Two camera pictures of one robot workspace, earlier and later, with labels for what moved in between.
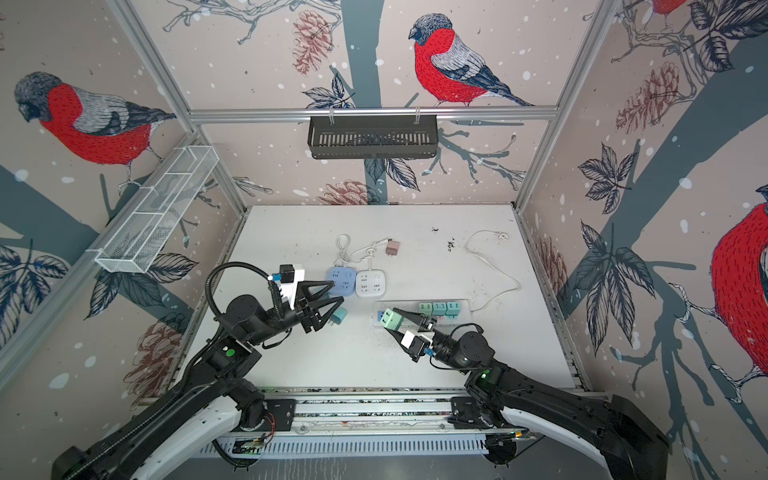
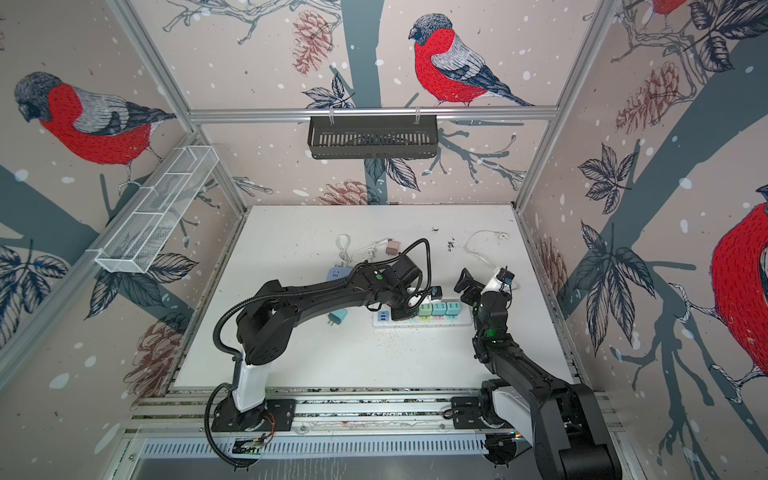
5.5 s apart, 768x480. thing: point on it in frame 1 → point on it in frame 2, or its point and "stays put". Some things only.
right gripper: [426, 320] → [466, 285]
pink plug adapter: [392, 247] stays put
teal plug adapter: [453, 309] stays put
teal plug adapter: [439, 309] stays put
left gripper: [307, 314] → [406, 314]
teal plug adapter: [338, 316] stays put
